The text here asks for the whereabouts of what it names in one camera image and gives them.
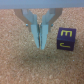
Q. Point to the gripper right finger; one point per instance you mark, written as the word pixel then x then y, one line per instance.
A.
pixel 46 26

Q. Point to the purple block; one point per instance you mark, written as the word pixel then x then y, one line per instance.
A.
pixel 65 39

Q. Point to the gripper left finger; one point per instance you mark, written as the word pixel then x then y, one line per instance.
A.
pixel 33 26

